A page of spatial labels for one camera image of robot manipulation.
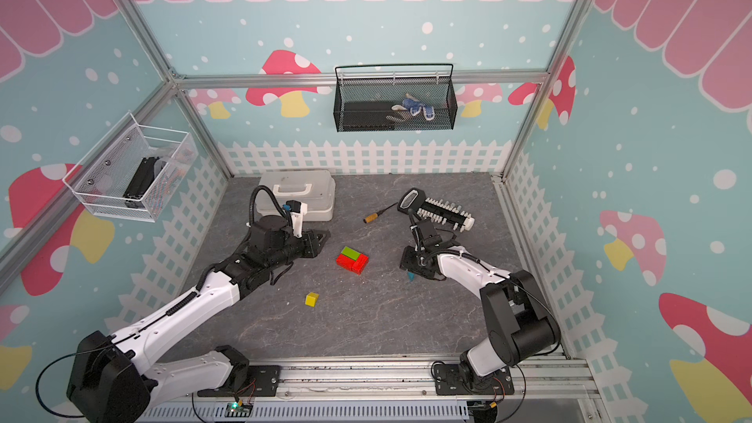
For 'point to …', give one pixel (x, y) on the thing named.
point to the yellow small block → (310, 299)
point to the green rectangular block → (352, 254)
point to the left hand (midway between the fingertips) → (327, 238)
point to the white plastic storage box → (315, 188)
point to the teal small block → (410, 276)
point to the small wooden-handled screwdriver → (375, 215)
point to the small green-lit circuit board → (236, 409)
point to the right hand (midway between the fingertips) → (405, 263)
